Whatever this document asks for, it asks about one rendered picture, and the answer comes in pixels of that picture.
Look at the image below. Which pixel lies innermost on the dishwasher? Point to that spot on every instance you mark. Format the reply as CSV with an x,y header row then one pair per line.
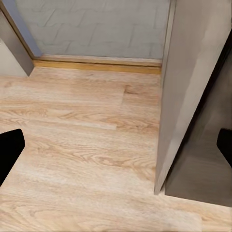
x,y
199,170

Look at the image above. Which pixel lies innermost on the fixed window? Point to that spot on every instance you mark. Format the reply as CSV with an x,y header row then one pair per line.
x,y
104,35

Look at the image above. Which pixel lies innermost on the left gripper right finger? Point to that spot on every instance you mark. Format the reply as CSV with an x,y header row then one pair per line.
x,y
224,143

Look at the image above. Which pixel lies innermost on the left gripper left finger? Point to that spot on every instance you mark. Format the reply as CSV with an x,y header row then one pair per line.
x,y
11,145

